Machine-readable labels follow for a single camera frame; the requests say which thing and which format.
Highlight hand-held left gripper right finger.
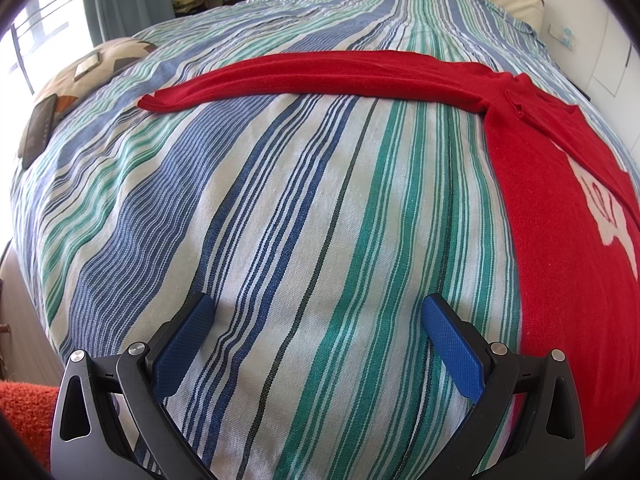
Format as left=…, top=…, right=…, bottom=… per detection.
left=422, top=294, right=586, bottom=480

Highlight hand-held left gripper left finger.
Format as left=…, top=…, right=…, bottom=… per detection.
left=50, top=292, right=218, bottom=480

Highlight red sweater with white figure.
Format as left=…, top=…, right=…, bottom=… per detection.
left=137, top=50, right=640, bottom=467

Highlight striped bed sheet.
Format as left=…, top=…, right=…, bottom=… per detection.
left=10, top=0, right=640, bottom=480

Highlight orange fluffy cloth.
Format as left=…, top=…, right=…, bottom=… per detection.
left=0, top=380, right=57, bottom=472

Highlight patterned beige pillow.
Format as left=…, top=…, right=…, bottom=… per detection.
left=17, top=37, right=159, bottom=171

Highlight white wardrobe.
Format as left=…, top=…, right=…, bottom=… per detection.
left=575, top=0, right=640, bottom=141

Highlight window with railing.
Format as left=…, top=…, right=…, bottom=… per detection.
left=0, top=0, right=91, bottom=111

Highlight wall sockets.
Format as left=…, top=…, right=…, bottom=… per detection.
left=546, top=22, right=577, bottom=49

